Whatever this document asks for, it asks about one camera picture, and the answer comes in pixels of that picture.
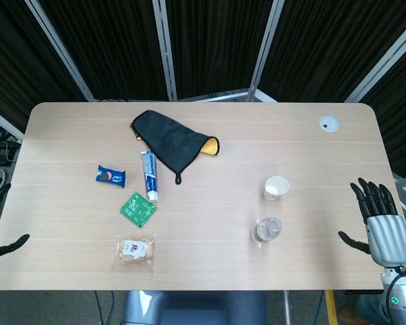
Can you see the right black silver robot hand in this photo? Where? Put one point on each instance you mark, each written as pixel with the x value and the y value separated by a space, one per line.
pixel 389 237

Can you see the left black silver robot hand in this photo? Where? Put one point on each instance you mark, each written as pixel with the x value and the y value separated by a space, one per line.
pixel 6 246

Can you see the transparent plastic water bottle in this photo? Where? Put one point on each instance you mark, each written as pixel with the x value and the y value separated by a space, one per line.
pixel 266 230

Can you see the white paper cup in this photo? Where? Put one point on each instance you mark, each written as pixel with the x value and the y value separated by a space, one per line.
pixel 275 188

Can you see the yellow strip under table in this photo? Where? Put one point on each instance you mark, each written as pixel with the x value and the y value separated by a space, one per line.
pixel 331 308

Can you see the black fabric screen panel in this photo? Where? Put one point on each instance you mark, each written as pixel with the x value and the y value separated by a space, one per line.
pixel 216 47
pixel 325 47
pixel 20 67
pixel 399 118
pixel 115 50

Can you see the white table leg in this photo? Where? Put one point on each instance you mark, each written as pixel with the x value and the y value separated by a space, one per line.
pixel 287 308

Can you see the blue cookie packet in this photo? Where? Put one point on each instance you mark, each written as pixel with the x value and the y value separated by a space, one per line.
pixel 110 176

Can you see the clear bag of pastry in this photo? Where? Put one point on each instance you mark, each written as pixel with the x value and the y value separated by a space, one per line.
pixel 135 250

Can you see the green tea sachet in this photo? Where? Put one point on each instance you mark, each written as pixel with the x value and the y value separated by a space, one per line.
pixel 137 210

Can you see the blue white toothpaste tube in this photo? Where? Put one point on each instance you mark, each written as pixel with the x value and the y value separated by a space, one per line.
pixel 150 172

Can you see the dark grey yellow cloth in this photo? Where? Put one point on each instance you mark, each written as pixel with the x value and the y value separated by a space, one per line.
pixel 169 139

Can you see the grey robot torso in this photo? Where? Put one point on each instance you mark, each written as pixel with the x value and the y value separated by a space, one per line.
pixel 196 308

